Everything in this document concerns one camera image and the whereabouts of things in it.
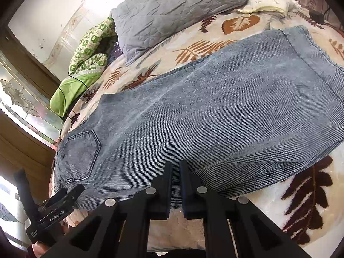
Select green patterned quilt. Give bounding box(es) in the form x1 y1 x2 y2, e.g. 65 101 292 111
50 16 117 116

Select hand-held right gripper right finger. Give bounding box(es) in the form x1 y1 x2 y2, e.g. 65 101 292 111
180 160 309 258

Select black cable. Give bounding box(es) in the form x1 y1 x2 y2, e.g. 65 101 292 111
60 73 92 119

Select black charger adapter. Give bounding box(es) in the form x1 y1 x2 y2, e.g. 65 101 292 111
309 11 326 23

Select grey quilted pillow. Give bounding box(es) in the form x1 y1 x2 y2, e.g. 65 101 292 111
110 0 263 65

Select blue denim pants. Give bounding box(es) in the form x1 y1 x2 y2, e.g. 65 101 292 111
50 25 344 211

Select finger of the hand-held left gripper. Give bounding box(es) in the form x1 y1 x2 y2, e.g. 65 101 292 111
53 184 85 207

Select brown wooden door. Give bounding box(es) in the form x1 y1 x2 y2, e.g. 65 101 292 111
0 13 65 215

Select person's left hand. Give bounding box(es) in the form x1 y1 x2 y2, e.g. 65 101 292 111
27 241 53 258

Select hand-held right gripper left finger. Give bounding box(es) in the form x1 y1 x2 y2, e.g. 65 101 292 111
44 161 174 258

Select purple cloth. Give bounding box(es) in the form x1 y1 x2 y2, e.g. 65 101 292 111
109 40 127 62

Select leaded glass door panel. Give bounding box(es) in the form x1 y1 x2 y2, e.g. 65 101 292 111
0 52 63 146
0 175 27 223

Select leaf print blanket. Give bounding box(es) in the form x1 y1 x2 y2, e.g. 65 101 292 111
48 4 344 253

